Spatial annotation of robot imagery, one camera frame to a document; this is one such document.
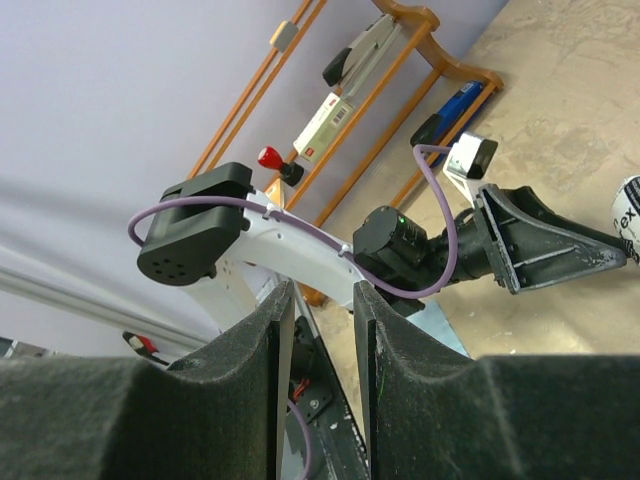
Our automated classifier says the white printed glasses case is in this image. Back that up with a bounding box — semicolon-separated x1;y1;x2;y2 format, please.
611;175;640;265

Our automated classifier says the wooden tiered shelf rack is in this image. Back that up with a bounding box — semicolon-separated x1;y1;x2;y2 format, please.
185;0;505;307

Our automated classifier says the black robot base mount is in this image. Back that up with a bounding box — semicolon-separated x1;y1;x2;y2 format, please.
281;315;369;479

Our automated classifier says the blue cleaning cloth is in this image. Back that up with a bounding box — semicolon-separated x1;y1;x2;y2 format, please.
407;300;469;357

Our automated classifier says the blue black utility knife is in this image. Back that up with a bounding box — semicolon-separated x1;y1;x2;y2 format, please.
409;81;484;147

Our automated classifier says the white red box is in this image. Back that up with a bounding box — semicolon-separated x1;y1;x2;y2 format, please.
293;93;354;163

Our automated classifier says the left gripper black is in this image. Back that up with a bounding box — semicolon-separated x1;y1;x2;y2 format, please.
434;184;628;294

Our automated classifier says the aluminium frame rail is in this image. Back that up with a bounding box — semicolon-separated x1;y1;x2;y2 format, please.
1;246;217;356

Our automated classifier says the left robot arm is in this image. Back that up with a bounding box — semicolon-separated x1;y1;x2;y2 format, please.
137;163;633;316

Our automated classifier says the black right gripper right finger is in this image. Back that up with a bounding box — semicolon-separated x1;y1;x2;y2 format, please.
353;281;639;479

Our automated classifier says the grey black stapler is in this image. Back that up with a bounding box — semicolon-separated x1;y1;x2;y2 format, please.
322;14;401;99

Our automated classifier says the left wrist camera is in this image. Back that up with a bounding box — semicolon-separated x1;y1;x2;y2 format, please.
443;131;498;204

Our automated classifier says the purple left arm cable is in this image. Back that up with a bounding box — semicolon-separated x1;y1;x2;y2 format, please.
127;143;460;301

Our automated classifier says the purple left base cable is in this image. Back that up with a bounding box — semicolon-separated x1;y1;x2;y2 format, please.
285;397;314;480

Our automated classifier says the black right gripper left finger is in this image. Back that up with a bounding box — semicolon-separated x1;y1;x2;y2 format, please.
1;282;294;479

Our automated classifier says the yellow grey eraser block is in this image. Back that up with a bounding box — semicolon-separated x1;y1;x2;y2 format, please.
269;20;299;52

